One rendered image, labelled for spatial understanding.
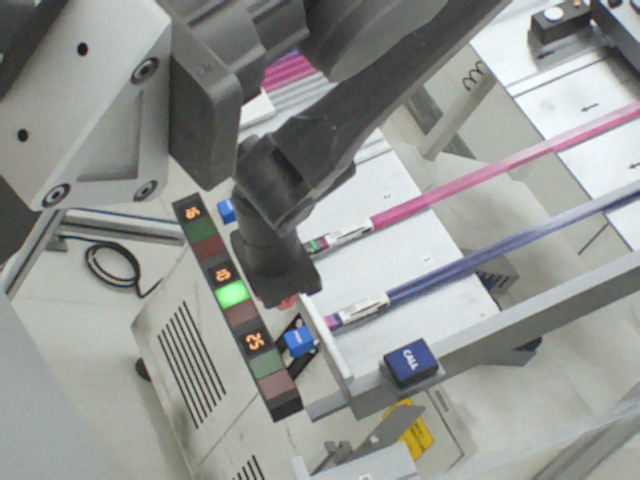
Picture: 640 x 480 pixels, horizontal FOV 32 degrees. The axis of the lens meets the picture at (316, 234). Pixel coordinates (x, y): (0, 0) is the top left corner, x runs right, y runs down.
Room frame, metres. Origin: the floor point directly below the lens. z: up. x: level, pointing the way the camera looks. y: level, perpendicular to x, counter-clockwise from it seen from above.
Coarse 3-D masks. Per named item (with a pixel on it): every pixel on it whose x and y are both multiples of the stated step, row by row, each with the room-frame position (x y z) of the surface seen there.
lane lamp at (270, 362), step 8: (272, 352) 1.09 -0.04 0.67; (256, 360) 1.08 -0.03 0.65; (264, 360) 1.08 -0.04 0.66; (272, 360) 1.08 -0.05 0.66; (280, 360) 1.09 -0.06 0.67; (256, 368) 1.07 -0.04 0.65; (264, 368) 1.07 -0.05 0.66; (272, 368) 1.07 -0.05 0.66; (280, 368) 1.08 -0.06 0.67; (256, 376) 1.06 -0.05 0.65; (264, 376) 1.06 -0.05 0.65
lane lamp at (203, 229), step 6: (198, 222) 1.23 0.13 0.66; (204, 222) 1.23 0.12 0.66; (210, 222) 1.23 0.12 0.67; (186, 228) 1.22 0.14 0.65; (192, 228) 1.22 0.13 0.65; (198, 228) 1.22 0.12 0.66; (204, 228) 1.22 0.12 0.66; (210, 228) 1.23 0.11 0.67; (192, 234) 1.21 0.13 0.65; (198, 234) 1.22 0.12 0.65; (204, 234) 1.22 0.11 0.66; (210, 234) 1.22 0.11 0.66; (192, 240) 1.21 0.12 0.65; (198, 240) 1.21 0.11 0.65
